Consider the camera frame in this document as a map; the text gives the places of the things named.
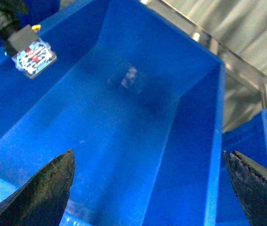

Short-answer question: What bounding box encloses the blue bin far right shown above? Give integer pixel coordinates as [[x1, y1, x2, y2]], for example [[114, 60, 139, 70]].
[[0, 0, 225, 226]]

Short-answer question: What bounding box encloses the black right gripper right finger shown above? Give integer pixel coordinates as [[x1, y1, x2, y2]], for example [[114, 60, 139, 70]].
[[223, 150, 267, 226]]

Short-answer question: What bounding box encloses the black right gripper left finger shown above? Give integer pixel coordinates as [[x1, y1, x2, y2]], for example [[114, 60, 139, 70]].
[[0, 149, 75, 226]]

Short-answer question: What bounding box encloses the red button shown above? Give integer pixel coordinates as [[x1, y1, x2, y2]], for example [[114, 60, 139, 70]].
[[0, 0, 58, 80]]

